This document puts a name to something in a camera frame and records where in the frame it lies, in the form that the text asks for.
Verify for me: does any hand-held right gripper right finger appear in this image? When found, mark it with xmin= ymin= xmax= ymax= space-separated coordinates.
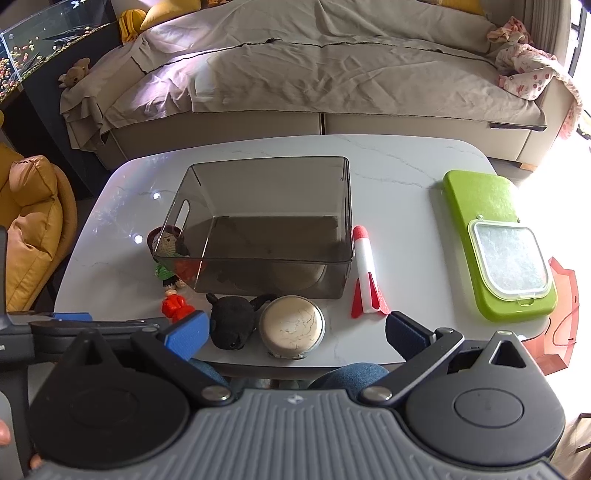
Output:
xmin=358 ymin=310 xmax=541 ymax=409

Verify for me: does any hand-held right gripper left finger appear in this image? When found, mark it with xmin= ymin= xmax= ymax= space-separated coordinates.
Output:
xmin=62 ymin=310 xmax=235 ymax=409

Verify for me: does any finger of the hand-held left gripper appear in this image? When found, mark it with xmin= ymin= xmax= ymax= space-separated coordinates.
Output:
xmin=30 ymin=320 xmax=160 ymax=339
xmin=7 ymin=311 xmax=92 ymax=323

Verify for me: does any red figurine toy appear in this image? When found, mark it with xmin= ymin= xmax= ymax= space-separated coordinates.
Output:
xmin=161 ymin=294 xmax=195 ymax=324

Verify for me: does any black plush toy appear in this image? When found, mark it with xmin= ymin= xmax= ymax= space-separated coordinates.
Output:
xmin=205 ymin=292 xmax=278 ymax=352

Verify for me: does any red and white toy rocket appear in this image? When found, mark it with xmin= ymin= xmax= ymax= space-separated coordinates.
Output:
xmin=350 ymin=225 xmax=391 ymax=319

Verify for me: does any crochet doll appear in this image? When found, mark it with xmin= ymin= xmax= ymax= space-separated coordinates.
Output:
xmin=147 ymin=225 xmax=206 ymax=297

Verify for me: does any round cream box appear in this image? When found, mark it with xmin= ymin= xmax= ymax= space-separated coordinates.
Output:
xmin=257 ymin=295 xmax=326 ymax=360

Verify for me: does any smoky transparent storage bin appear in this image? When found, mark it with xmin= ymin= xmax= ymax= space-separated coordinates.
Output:
xmin=152 ymin=156 xmax=355 ymax=301

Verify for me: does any clear plastic container lid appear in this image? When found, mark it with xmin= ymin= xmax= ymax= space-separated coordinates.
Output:
xmin=467 ymin=215 xmax=555 ymax=306

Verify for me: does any green plastic board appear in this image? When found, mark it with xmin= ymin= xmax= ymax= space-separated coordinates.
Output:
xmin=443 ymin=170 xmax=558 ymax=323

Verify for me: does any person's left hand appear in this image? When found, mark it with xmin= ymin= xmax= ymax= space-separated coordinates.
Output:
xmin=0 ymin=419 xmax=43 ymax=469

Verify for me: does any person's left leg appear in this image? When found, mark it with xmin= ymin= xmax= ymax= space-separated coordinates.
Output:
xmin=189 ymin=357 xmax=232 ymax=389

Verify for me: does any person's leg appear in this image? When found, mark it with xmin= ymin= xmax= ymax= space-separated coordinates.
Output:
xmin=307 ymin=362 xmax=391 ymax=394
xmin=189 ymin=357 xmax=232 ymax=389

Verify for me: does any person's right leg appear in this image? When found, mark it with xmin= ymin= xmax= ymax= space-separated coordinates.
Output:
xmin=307 ymin=362 xmax=391 ymax=394

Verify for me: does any mustard leather armchair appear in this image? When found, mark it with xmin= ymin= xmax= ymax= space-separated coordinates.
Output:
xmin=0 ymin=111 xmax=78 ymax=313

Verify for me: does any coral pink paper bag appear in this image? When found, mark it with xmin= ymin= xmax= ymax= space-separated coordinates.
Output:
xmin=524 ymin=257 xmax=581 ymax=373

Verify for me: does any black cabinet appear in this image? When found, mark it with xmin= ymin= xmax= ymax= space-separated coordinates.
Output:
xmin=0 ymin=21 xmax=126 ymax=199

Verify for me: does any beige sofa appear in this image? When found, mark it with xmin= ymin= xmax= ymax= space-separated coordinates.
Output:
xmin=60 ymin=0 xmax=585 ymax=172

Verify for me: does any brown teddy bear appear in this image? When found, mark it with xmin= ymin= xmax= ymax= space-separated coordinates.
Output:
xmin=58 ymin=58 xmax=92 ymax=89

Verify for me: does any glass fish tank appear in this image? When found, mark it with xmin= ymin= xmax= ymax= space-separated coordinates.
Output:
xmin=0 ymin=0 xmax=121 ymax=104

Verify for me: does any pink dotted clothing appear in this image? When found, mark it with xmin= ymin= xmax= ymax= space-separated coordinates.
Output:
xmin=487 ymin=16 xmax=583 ymax=139

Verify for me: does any yellow quilted plush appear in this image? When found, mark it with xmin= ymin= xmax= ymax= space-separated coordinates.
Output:
xmin=119 ymin=8 xmax=147 ymax=44

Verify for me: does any yellow cushion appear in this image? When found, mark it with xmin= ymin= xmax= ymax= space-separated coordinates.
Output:
xmin=438 ymin=0 xmax=485 ymax=17
xmin=141 ymin=0 xmax=202 ymax=31

